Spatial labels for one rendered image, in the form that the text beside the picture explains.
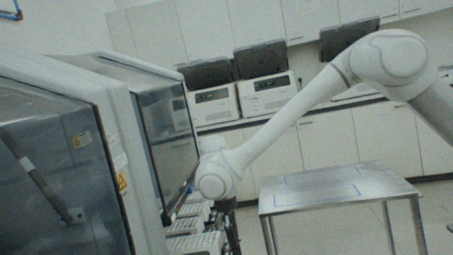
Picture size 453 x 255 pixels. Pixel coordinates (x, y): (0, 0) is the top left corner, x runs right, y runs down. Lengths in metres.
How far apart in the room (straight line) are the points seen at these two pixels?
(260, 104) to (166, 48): 1.16
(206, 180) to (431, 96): 0.60
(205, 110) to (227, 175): 2.57
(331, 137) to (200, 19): 1.74
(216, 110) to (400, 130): 1.71
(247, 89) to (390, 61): 2.62
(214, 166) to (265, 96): 2.51
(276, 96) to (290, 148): 0.53
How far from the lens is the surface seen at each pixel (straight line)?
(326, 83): 1.13
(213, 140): 1.13
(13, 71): 0.99
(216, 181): 0.95
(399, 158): 3.74
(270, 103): 3.45
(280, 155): 3.53
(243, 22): 3.73
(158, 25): 3.88
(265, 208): 1.54
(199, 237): 1.32
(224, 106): 3.47
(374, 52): 0.96
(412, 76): 0.96
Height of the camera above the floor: 1.42
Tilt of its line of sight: 9 degrees down
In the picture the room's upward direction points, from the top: 12 degrees counter-clockwise
